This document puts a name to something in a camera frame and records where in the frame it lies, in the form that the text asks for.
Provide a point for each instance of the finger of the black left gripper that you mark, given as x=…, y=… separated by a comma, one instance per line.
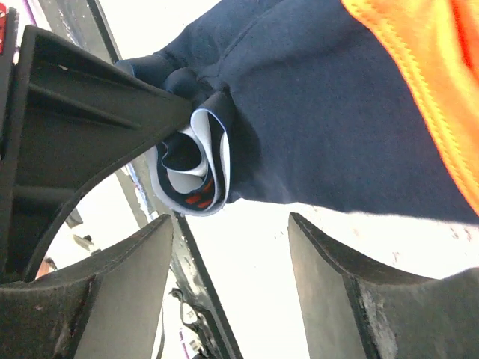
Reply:
x=68, y=121

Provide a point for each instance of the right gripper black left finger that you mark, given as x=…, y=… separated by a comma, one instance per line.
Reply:
x=105, y=306

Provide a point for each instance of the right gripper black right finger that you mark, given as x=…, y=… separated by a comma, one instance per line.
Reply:
x=356, y=307

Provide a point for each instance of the navy orange underwear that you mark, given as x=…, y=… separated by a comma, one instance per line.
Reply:
x=355, y=106

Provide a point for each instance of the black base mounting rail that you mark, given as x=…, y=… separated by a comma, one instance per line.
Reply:
x=125, y=199

